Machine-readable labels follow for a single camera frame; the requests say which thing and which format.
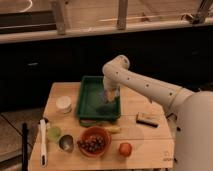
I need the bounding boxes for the white lidded jar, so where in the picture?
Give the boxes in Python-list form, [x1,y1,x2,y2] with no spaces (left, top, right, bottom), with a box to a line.
[56,96,72,114]

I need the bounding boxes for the black pole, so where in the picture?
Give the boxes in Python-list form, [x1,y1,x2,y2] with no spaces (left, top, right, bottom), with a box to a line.
[22,123,28,171]

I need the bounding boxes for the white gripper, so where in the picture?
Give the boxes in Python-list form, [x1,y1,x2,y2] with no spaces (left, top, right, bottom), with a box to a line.
[103,77,120,103]

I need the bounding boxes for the green cup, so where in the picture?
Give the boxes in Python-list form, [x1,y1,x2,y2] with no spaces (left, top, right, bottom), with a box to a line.
[47,126,61,143]

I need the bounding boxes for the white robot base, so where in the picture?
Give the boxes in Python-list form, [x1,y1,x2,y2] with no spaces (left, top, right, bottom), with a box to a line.
[173,91,213,171]

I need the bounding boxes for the orange bowl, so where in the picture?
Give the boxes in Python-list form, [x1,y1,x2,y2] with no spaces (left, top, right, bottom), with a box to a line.
[77,126,111,157]

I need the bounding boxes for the white dish brush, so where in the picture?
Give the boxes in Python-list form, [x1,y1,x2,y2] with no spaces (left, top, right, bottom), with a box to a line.
[40,119,47,167]

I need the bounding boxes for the orange fruit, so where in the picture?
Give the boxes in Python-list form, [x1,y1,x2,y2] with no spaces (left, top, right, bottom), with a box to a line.
[119,143,132,157]

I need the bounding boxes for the green plastic tray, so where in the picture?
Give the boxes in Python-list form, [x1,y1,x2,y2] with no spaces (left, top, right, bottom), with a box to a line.
[76,76,121,121]

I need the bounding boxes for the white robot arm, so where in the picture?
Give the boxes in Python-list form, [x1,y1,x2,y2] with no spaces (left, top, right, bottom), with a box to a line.
[102,55,193,113]

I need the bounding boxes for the dark grapes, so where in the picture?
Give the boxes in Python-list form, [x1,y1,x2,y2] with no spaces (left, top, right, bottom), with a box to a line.
[77,136,105,152]

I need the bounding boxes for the yellow banana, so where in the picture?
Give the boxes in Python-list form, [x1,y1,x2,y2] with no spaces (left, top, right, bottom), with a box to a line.
[105,126,121,134]

